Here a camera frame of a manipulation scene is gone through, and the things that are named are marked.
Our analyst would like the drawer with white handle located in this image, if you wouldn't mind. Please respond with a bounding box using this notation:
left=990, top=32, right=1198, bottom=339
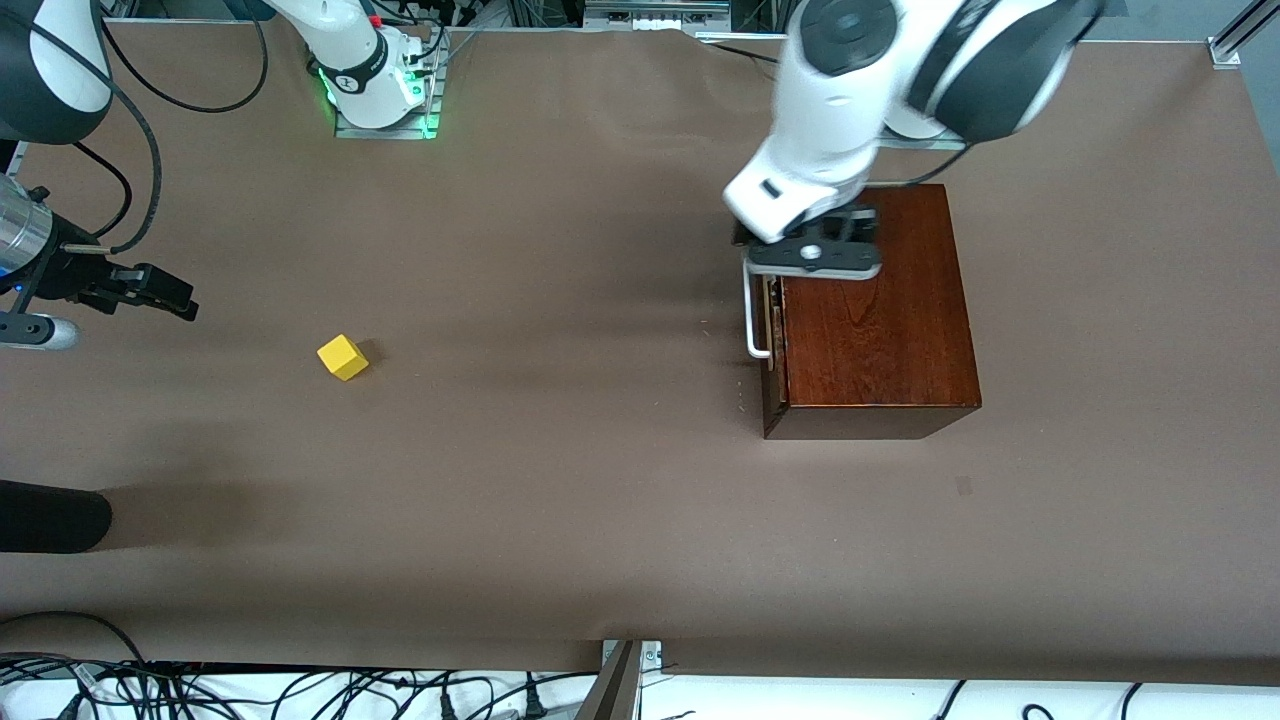
left=743, top=255, right=791, bottom=401

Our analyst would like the yellow wooden block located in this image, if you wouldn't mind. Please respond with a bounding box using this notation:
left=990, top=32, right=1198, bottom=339
left=317, top=334, right=369, bottom=382

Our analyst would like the dark wooden cabinet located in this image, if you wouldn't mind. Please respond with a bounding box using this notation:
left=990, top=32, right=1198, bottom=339
left=760, top=183, right=983, bottom=441

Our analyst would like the black ribbed cylinder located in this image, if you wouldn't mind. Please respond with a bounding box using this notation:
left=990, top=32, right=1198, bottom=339
left=0, top=480, right=113, bottom=554

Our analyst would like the grey power strip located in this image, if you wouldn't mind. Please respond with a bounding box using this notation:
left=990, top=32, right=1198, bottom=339
left=583, top=0, right=731, bottom=31

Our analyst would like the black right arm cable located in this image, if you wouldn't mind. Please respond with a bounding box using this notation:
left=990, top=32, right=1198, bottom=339
left=75, top=20, right=271, bottom=256

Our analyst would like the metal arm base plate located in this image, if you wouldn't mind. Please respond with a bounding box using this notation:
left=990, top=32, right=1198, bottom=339
left=880, top=130, right=969, bottom=151
left=335, top=60, right=441, bottom=141

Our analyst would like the thin black table cable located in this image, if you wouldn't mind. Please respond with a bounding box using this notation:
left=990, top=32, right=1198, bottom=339
left=700, top=35, right=781, bottom=63

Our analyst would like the black cable loop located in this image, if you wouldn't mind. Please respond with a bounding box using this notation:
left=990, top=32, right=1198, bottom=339
left=0, top=610, right=151, bottom=666

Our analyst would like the tangled black cables bundle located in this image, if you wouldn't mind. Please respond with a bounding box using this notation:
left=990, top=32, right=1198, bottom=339
left=0, top=655, right=561, bottom=720

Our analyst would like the aluminium frame profile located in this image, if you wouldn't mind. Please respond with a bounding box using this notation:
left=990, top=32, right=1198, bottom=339
left=1208, top=0, right=1280, bottom=69

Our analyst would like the aluminium bracket with profile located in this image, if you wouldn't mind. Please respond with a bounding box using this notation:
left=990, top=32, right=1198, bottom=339
left=575, top=640, right=663, bottom=720

